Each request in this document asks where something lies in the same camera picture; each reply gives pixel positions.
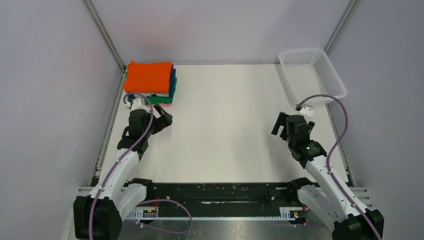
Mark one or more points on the folded blue printed t shirt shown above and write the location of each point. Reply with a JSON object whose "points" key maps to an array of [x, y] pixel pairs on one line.
{"points": [[172, 79]]}

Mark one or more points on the aluminium frame post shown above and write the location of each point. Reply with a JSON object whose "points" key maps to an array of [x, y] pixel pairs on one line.
{"points": [[339, 26], [92, 11]]}

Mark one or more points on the folded green t shirt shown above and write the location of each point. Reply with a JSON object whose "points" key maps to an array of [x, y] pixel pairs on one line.
{"points": [[154, 99]]}

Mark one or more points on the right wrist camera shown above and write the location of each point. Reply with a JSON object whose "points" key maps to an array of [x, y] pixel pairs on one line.
{"points": [[305, 110]]}

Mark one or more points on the white slotted cable duct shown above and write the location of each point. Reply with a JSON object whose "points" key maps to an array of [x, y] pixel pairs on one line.
{"points": [[278, 214]]}

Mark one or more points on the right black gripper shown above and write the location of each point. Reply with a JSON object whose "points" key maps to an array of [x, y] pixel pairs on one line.
{"points": [[281, 120]]}

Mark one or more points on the left aluminium frame post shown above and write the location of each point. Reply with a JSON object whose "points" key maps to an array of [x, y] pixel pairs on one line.
{"points": [[92, 11]]}

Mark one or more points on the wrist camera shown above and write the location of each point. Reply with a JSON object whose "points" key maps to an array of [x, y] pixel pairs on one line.
{"points": [[305, 110], [136, 104]]}

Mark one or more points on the white plastic basket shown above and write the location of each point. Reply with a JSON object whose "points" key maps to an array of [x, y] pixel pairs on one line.
{"points": [[305, 72]]}

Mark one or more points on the right aluminium frame post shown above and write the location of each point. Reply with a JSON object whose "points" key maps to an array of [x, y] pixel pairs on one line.
{"points": [[339, 26]]}

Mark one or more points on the orange t shirt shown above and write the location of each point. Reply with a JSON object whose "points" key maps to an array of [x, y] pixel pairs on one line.
{"points": [[149, 76]]}

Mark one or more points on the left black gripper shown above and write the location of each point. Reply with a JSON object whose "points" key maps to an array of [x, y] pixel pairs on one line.
{"points": [[163, 120]]}

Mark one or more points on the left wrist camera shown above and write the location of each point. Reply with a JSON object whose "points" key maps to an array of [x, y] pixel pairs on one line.
{"points": [[136, 104]]}

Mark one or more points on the folded pink t shirt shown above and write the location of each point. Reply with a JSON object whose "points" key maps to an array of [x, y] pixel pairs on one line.
{"points": [[166, 105]]}

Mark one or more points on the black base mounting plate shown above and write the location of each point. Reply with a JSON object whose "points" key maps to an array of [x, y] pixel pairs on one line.
{"points": [[222, 198]]}

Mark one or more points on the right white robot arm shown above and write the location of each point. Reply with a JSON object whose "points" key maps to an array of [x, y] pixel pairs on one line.
{"points": [[342, 212]]}

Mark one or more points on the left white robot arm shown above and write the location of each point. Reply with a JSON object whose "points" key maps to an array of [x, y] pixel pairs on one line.
{"points": [[100, 214]]}

